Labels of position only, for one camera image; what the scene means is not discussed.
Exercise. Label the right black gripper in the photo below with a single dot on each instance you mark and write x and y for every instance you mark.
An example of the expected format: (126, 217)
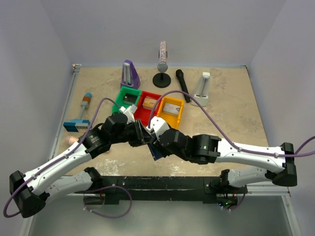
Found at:
(155, 141)

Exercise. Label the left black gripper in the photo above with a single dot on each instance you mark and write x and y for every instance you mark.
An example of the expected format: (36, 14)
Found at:
(141, 136)

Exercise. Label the navy blue card holder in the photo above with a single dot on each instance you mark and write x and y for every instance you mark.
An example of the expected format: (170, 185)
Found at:
(156, 152)

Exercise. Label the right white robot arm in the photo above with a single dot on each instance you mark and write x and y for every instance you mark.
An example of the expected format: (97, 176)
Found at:
(274, 164)

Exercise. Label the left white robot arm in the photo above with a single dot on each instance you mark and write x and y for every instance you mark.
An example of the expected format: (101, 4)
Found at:
(32, 190)

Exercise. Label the orange card stack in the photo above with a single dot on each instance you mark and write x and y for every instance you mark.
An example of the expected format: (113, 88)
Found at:
(149, 103)

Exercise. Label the black card stack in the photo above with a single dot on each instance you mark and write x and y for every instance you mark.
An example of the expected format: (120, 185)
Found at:
(130, 99)

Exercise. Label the white card stack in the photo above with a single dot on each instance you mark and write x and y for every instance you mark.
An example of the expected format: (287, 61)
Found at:
(171, 109)

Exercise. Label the red plastic bin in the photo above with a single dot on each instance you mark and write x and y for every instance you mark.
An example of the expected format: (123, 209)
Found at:
(143, 113)

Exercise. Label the yellow plastic bin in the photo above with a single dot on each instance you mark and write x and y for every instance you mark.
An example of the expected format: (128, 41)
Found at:
(173, 121)

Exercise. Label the green plastic bin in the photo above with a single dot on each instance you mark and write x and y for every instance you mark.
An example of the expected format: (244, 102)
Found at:
(119, 98)

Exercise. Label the purple metronome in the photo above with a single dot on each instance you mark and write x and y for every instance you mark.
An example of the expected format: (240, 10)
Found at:
(130, 77)

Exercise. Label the black round microphone stand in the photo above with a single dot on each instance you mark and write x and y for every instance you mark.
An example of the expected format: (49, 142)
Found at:
(161, 80)

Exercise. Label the blue toy block hammer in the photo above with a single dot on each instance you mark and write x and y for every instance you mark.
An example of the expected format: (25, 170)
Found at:
(79, 124)

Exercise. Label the white metronome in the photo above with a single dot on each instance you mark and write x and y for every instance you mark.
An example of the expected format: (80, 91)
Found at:
(201, 92)

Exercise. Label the glitter microphone on stand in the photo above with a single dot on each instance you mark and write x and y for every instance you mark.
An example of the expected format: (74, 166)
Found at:
(162, 56)

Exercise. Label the black handheld microphone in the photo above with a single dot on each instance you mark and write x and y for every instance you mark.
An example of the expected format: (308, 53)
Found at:
(180, 76)

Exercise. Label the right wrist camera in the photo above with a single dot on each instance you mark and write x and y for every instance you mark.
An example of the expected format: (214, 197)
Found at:
(158, 126)

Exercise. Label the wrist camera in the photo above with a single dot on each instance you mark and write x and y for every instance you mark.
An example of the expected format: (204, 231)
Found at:
(129, 112)
(158, 126)

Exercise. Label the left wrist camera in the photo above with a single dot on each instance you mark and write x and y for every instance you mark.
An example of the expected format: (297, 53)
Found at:
(129, 112)

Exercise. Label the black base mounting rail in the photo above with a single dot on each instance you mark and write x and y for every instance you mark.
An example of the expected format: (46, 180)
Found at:
(199, 189)

